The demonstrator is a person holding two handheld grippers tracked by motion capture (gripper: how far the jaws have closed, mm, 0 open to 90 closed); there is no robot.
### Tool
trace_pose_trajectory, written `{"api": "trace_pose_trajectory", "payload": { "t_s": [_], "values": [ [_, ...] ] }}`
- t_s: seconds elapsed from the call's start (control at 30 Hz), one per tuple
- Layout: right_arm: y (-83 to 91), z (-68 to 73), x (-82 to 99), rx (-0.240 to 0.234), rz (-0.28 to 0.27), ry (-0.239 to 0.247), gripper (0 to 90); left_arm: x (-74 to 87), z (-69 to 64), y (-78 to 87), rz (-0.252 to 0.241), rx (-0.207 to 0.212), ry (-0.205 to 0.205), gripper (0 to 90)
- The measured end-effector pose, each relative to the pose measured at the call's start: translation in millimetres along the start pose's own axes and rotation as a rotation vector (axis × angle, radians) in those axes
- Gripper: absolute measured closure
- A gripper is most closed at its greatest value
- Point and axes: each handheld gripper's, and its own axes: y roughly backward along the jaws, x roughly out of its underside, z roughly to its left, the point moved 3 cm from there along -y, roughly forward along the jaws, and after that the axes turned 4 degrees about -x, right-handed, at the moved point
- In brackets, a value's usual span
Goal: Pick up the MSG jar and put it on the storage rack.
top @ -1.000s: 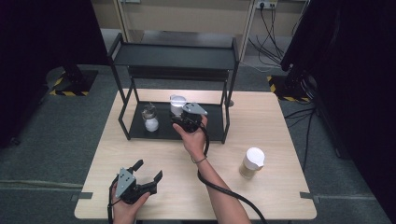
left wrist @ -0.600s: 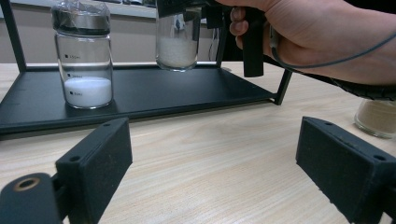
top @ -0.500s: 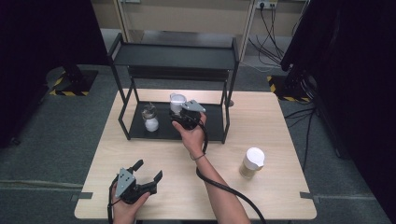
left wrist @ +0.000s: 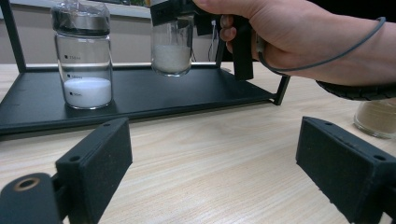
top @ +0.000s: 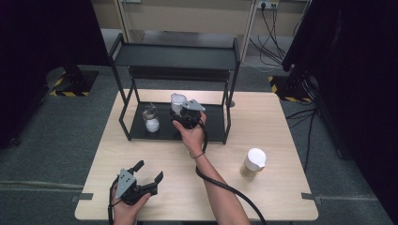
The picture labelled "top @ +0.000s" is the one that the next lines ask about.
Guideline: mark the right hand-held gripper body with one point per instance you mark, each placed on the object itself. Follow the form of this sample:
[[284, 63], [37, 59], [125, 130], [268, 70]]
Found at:
[[189, 114]]

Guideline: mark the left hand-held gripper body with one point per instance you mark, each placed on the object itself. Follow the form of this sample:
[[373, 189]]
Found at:
[[126, 184]]

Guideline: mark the white-lidded jar of white powder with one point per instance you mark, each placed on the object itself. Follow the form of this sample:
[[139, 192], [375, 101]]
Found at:
[[177, 101]]

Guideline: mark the glass shaker with silver lid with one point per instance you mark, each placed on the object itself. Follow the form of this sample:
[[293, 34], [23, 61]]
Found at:
[[151, 120]]

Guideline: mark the black metal two-tier rack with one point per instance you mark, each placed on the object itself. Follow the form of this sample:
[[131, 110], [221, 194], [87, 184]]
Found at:
[[175, 62]]

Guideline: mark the white-lidded jar of tan powder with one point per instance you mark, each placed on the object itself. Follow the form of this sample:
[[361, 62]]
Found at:
[[254, 162]]

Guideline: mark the person's right hand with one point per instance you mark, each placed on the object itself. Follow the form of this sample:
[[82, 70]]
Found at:
[[192, 139]]

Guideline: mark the person's left hand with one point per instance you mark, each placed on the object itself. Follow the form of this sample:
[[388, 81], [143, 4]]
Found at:
[[126, 214]]

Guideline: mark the thin wrist band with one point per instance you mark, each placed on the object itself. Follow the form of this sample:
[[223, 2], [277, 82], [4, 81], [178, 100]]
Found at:
[[197, 155]]

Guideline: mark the grey tape strip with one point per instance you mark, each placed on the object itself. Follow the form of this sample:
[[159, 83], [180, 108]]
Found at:
[[311, 197], [83, 196]]

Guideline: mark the black stand base striped tape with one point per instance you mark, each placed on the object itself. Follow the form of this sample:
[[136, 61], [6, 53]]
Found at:
[[73, 82], [289, 87]]

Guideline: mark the black curtain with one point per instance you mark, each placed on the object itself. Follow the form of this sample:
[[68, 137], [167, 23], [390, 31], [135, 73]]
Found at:
[[37, 62], [359, 78]]

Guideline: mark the white wall socket strip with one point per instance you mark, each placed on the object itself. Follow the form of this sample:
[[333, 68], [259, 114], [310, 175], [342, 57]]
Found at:
[[268, 3]]

